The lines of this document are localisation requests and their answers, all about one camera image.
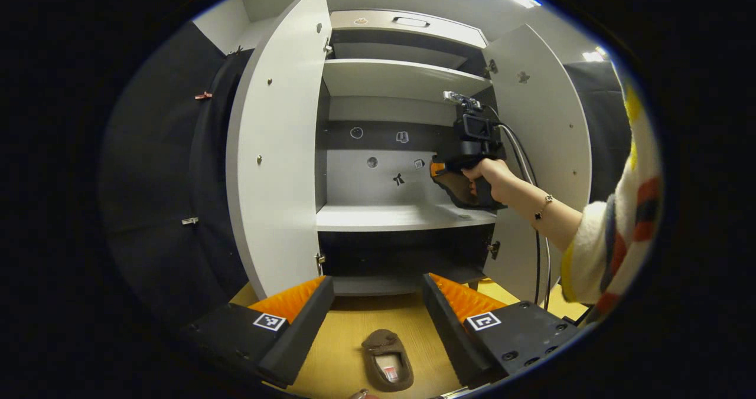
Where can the white shoe cabinet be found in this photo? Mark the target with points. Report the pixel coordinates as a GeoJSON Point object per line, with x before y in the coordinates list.
{"type": "Point", "coordinates": [366, 180]}

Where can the white cloth clip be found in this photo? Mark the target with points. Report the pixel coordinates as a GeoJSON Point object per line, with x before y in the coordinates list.
{"type": "Point", "coordinates": [189, 221]}

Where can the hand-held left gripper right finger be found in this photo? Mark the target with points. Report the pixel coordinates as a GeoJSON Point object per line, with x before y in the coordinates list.
{"type": "Point", "coordinates": [455, 340]}

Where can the white door with small stickers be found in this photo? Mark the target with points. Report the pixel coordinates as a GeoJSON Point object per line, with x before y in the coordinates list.
{"type": "Point", "coordinates": [549, 121]}

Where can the small ceiling light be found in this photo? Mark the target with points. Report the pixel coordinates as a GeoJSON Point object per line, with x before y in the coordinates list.
{"type": "Point", "coordinates": [594, 55]}

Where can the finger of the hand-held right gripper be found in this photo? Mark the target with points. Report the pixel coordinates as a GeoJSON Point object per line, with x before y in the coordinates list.
{"type": "Point", "coordinates": [438, 167]}

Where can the white cabinet shelf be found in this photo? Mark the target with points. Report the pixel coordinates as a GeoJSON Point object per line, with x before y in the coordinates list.
{"type": "Point", "coordinates": [390, 217]}
{"type": "Point", "coordinates": [396, 77]}

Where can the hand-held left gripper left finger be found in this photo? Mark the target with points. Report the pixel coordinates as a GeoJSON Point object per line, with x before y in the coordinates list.
{"type": "Point", "coordinates": [295, 340]}

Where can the beige cabinet drawer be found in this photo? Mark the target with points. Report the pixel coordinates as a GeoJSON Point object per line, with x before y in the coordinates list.
{"type": "Point", "coordinates": [378, 24]}

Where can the black cloth clip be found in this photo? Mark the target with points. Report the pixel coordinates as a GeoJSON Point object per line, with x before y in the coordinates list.
{"type": "Point", "coordinates": [235, 50]}

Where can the red cloth clip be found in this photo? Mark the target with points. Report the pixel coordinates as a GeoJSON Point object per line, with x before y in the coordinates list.
{"type": "Point", "coordinates": [203, 95]}

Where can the black backdrop cloth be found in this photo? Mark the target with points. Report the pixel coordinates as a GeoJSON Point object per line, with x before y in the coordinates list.
{"type": "Point", "coordinates": [153, 180]}
{"type": "Point", "coordinates": [599, 127]}

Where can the metal door hinge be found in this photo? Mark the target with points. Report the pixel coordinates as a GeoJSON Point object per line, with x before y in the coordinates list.
{"type": "Point", "coordinates": [328, 48]}
{"type": "Point", "coordinates": [491, 67]}
{"type": "Point", "coordinates": [494, 249]}
{"type": "Point", "coordinates": [319, 262]}

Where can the grey thin cabinet shelf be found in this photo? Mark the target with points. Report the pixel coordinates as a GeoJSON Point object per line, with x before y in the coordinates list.
{"type": "Point", "coordinates": [390, 54]}

